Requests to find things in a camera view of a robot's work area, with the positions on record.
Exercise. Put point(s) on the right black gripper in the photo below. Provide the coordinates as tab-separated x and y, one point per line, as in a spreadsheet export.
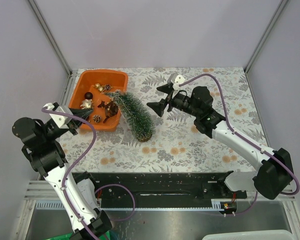
159	107

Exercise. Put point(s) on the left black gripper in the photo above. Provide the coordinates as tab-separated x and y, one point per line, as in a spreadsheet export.
79	112

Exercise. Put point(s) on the orange plastic bin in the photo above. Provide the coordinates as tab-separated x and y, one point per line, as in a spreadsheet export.
117	79

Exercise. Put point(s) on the small green christmas tree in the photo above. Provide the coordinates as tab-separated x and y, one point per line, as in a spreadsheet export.
137	117

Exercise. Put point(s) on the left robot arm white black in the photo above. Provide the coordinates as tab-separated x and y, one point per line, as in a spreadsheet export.
46	156

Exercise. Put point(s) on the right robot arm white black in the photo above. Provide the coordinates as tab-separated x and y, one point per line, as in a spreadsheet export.
272	168

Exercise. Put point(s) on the frosted pine cone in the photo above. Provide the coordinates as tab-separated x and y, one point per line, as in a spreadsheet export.
96	118

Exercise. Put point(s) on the gold striped bauble ornament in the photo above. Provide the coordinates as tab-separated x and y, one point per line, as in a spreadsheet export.
87	104

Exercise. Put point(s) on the dark brown bauble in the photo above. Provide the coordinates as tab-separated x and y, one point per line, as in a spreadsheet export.
88	95

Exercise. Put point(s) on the brown leaf decoration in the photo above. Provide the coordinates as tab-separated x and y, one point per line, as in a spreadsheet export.
110	109

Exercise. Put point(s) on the small gold ornament cluster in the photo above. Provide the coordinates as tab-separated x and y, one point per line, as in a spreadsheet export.
102	88

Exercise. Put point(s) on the floral patterned table mat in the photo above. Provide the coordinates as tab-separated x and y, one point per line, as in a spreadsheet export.
177	146

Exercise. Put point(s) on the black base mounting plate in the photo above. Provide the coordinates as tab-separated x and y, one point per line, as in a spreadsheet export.
163	189

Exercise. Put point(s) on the green plastic crate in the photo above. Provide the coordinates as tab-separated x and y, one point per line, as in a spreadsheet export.
61	237

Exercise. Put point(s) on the white plastic container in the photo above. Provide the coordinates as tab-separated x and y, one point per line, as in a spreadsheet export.
252	235

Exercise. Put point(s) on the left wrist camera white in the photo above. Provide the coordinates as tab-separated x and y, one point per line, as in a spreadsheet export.
60	114

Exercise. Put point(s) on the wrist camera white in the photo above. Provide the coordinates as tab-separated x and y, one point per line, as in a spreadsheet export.
176	80
60	114

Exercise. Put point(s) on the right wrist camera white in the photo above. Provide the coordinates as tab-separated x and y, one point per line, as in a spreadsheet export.
176	80

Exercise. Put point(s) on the white slotted cable duct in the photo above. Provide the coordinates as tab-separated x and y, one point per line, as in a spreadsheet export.
213	206

